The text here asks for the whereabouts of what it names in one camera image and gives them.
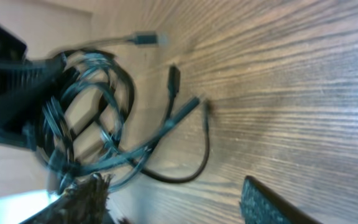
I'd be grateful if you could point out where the black USB-A cable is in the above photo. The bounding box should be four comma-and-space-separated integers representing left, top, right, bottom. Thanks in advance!
35, 30, 167, 187

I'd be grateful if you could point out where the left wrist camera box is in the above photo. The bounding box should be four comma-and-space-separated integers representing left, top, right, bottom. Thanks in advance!
0, 25, 27, 61

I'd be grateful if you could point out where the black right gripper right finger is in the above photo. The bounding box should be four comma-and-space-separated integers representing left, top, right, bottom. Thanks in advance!
239, 175, 319, 224

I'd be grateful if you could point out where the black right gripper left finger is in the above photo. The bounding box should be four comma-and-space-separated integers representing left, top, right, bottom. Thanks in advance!
22, 173, 112, 224

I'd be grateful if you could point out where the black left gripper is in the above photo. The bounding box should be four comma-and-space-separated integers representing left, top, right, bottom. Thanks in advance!
0, 55, 67, 151

